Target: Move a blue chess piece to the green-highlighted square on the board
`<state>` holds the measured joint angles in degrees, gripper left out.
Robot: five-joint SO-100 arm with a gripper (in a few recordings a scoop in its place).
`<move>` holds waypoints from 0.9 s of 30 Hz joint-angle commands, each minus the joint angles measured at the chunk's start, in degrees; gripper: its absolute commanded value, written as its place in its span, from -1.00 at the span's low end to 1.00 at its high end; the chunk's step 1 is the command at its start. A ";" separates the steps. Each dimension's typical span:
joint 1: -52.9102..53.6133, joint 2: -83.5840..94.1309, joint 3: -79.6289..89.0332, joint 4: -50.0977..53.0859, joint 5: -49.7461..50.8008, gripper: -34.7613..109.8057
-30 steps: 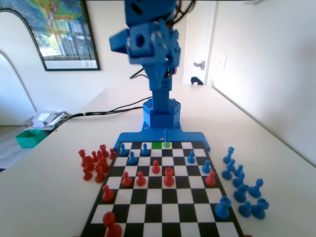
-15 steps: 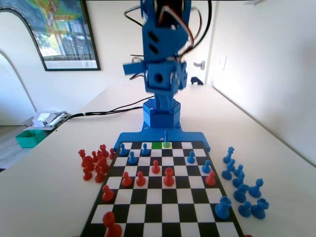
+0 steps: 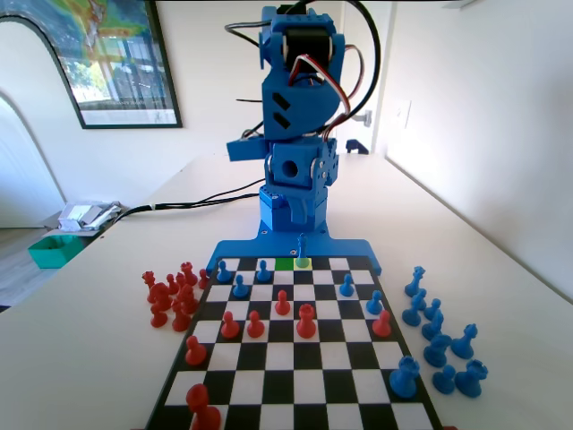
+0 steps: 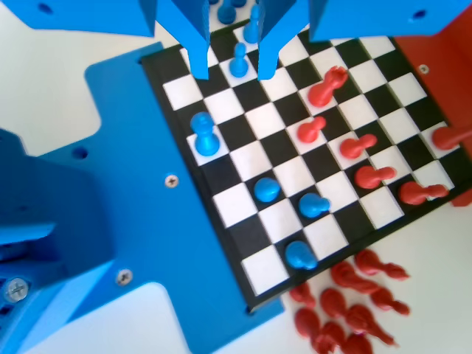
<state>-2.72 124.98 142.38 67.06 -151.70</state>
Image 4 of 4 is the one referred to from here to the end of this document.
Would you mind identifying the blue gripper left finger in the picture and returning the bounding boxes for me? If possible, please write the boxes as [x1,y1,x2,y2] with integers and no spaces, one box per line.
[156,0,212,80]

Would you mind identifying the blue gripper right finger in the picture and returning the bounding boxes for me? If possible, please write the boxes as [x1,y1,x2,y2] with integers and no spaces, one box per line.
[257,0,309,80]

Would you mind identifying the blue chess pawn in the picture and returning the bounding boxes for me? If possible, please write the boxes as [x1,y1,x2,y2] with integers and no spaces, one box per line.
[242,4,260,44]
[285,240,318,271]
[253,177,282,204]
[228,42,247,79]
[297,193,331,218]

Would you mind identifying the red chess pawn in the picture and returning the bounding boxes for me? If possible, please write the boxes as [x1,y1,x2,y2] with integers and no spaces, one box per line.
[289,282,316,309]
[353,164,398,188]
[398,180,450,207]
[296,115,328,145]
[370,287,411,315]
[313,322,347,354]
[319,289,347,318]
[338,133,379,160]

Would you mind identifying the black white chessboard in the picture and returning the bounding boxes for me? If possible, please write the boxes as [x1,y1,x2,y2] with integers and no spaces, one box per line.
[142,20,460,313]

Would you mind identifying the blue printed base plate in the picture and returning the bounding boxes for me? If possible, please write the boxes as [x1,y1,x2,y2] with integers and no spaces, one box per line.
[35,41,285,354]

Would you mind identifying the red printed base plate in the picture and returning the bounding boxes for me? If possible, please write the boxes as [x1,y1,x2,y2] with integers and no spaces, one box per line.
[392,31,472,208]

